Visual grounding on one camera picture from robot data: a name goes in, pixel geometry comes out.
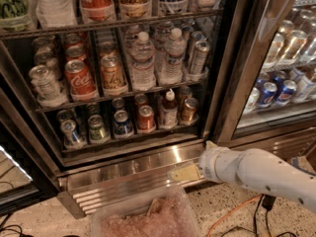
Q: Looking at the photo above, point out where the white capped plastic bottle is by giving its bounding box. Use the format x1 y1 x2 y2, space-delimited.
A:
159 90 178 128

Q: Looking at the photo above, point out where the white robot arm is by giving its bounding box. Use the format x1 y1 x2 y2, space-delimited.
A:
168 142 316 212

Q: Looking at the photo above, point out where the copper can bottom shelf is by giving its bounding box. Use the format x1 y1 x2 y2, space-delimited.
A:
181 98 198 122

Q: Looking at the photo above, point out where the red can bottom shelf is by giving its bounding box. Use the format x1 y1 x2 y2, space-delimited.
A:
137 106 156 132

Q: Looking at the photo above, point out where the clear water bottle right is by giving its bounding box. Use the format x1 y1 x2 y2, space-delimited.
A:
159 28 186 85

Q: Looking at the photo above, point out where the clear water bottle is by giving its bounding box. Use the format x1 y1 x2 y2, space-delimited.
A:
131 32 156 91
159 28 186 85

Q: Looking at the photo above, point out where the dark blue can bottom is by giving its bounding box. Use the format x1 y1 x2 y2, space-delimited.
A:
114 110 134 138

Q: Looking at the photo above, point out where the stainless glass fridge door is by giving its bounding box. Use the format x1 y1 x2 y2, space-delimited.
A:
208 0 316 152

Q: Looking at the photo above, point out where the green can bottom shelf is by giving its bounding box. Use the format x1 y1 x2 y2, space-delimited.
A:
88 115 111 144

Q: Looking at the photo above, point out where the stainless fridge bottom grille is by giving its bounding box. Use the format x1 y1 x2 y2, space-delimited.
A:
58 142 300 218

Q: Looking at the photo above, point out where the clear water bottle left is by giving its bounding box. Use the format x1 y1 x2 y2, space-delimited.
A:
131 32 156 91

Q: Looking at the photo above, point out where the clear plastic bin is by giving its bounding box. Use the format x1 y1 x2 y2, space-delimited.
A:
90 186 201 237

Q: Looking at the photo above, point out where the blue Pepsi can left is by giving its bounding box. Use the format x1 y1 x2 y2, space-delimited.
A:
258 82 277 108

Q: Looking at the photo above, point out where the blue pepsi can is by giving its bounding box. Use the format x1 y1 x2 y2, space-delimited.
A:
258 82 277 108
275 80 297 106

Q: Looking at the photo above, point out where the black power adapter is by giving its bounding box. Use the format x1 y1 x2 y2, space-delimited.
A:
262 195 276 211

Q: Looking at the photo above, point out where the slim silver can front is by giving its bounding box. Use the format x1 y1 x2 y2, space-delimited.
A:
189 40 210 75

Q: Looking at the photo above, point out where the blue Pepsi can right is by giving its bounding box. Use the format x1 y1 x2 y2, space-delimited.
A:
275 80 297 106

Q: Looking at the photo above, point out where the orange LaCroix can front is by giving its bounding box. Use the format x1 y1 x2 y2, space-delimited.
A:
101 55 128 96

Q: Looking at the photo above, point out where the orange lacroix can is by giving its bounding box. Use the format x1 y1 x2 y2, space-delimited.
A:
101 55 128 96
118 0 151 19

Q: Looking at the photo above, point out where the red Coca-Cola can front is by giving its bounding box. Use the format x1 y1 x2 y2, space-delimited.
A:
65 59 98 101

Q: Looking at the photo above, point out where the orange LaCroix can top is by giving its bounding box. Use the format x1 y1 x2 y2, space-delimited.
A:
118 0 151 19

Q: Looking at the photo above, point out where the white silver can front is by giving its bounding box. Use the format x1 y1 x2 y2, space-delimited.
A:
29 65 68 108

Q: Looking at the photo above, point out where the large Coca-Cola can top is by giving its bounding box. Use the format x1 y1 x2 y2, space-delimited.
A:
80 0 113 22

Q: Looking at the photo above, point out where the green LaCroix can top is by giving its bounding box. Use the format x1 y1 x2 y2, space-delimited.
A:
0 0 33 32

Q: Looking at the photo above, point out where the orange extension cord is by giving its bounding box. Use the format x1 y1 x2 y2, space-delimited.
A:
206 195 263 237

